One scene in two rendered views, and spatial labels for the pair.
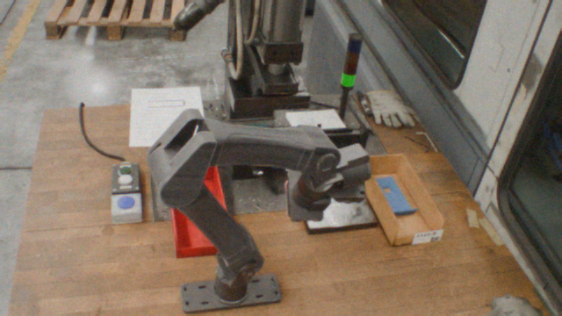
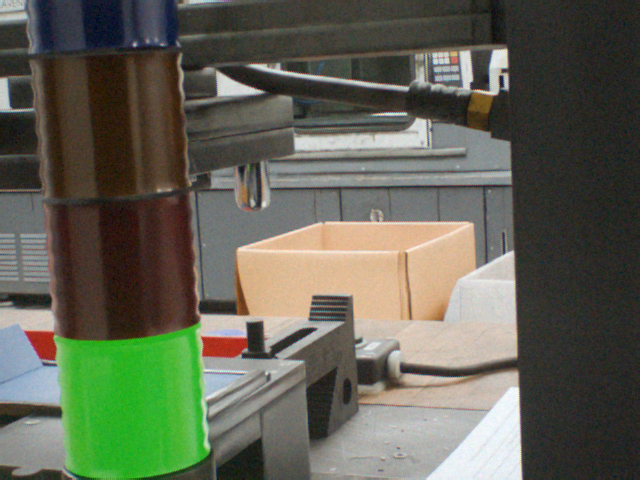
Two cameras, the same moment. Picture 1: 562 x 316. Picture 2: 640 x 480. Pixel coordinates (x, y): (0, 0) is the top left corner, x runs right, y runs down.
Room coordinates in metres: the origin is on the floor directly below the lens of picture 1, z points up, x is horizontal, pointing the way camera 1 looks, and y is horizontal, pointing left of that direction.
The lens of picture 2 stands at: (1.55, -0.35, 1.14)
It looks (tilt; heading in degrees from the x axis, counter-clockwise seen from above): 8 degrees down; 130
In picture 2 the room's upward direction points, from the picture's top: 3 degrees counter-clockwise
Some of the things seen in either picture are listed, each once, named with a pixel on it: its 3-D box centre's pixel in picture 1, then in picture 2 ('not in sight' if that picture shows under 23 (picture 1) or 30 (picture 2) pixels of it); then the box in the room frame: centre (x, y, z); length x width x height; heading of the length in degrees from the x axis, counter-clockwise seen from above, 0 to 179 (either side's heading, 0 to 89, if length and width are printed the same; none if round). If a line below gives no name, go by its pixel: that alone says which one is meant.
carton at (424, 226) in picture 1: (399, 197); not in sight; (1.00, -0.30, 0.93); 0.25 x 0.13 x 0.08; 18
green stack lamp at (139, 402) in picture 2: (348, 77); (133, 392); (1.32, -0.15, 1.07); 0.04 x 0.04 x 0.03
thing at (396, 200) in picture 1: (392, 193); not in sight; (1.03, -0.29, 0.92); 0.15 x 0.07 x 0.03; 19
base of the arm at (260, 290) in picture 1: (231, 282); not in sight; (0.68, 0.07, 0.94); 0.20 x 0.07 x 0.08; 108
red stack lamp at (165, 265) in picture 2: (350, 67); (122, 260); (1.32, -0.15, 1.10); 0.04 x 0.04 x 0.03
